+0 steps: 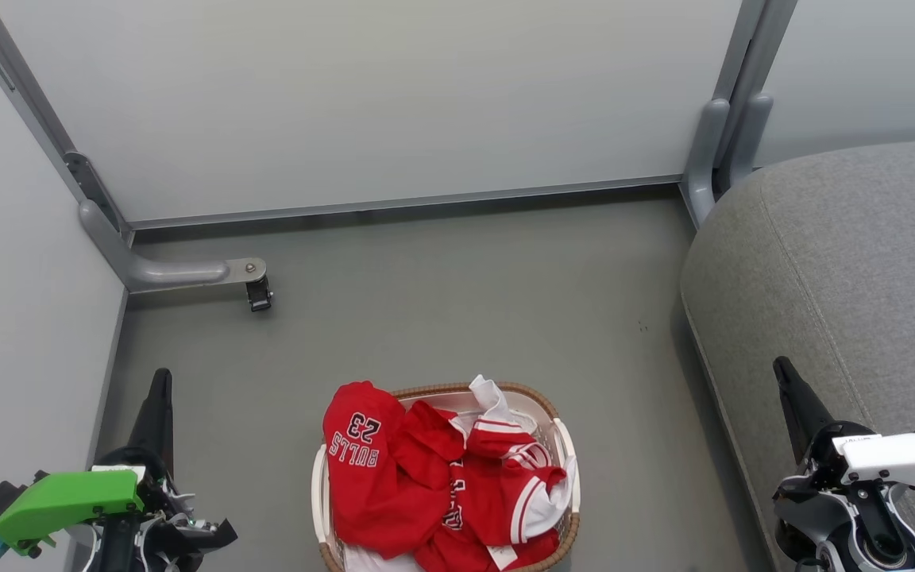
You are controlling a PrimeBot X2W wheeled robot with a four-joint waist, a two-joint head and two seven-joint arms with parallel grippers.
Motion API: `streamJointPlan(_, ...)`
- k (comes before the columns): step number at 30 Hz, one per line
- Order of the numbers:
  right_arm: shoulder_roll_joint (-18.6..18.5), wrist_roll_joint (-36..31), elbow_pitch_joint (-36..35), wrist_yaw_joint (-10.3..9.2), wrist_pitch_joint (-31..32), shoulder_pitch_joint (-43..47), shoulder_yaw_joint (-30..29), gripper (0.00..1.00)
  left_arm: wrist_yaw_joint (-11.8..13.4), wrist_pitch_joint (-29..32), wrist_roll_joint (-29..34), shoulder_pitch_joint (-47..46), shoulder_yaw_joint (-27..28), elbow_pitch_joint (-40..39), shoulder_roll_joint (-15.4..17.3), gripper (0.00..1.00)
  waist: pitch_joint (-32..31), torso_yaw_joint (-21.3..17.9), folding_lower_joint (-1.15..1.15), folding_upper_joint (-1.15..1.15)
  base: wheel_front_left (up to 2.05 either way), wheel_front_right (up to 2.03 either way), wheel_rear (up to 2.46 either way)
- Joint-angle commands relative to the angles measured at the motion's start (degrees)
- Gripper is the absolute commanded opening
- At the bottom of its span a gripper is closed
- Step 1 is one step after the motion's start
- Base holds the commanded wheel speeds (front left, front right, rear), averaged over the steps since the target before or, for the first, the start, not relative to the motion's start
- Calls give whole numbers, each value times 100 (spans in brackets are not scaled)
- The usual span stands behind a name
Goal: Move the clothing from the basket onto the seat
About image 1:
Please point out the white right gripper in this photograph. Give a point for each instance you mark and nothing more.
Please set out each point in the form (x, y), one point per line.
(894, 461)

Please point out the grey fabric sofa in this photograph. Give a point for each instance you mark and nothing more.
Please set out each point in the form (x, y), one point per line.
(839, 262)

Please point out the white wicker-rimmed laundry basket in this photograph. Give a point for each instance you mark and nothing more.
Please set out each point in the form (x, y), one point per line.
(561, 445)

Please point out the grey partition support foot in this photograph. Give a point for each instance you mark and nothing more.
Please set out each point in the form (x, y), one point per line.
(164, 272)

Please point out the red garment with white stripes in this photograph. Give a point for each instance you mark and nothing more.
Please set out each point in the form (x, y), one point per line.
(497, 492)

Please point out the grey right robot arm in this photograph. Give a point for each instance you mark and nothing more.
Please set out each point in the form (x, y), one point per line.
(862, 524)

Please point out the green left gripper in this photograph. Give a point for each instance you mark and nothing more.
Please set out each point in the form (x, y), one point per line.
(68, 500)

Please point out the black caster wheel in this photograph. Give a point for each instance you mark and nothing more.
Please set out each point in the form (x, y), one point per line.
(259, 295)

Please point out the red Bulls 23 jersey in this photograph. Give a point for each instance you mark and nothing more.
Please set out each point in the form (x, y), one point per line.
(370, 477)

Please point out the grey partition bottom rail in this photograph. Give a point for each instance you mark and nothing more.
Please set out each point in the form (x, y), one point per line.
(402, 200)

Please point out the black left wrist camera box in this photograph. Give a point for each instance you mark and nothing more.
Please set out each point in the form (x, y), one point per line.
(1, 500)

